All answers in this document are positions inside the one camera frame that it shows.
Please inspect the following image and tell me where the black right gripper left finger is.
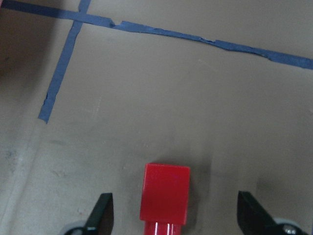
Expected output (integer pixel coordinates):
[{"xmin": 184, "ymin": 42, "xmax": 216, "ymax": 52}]
[{"xmin": 70, "ymin": 193, "xmax": 114, "ymax": 235}]

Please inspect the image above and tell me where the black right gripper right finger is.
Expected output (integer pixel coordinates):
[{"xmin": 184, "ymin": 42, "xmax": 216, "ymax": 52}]
[{"xmin": 237, "ymin": 191, "xmax": 307, "ymax": 235}]

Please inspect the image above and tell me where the red toy block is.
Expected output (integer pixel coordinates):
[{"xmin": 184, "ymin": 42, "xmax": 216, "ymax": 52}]
[{"xmin": 139, "ymin": 163, "xmax": 190, "ymax": 235}]

